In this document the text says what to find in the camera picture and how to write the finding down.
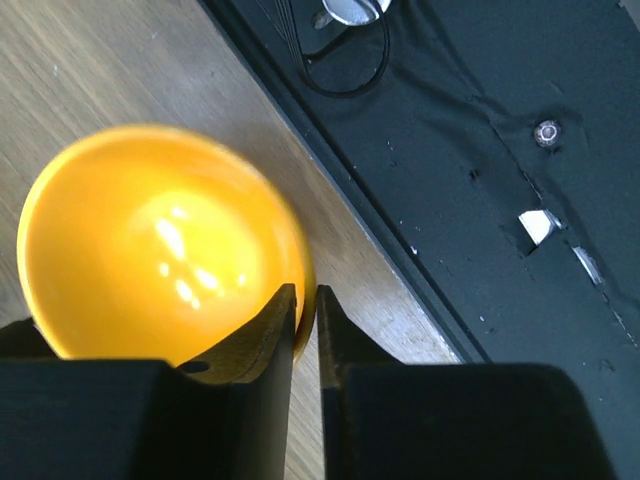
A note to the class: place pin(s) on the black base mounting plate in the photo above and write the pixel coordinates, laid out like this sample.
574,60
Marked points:
497,161

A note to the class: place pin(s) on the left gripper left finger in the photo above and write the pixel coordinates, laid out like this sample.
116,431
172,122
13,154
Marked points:
221,415

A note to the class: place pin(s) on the yellow-orange bowl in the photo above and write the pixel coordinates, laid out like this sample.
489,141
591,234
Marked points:
152,241

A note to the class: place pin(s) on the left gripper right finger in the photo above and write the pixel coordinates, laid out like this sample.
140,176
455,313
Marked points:
384,419

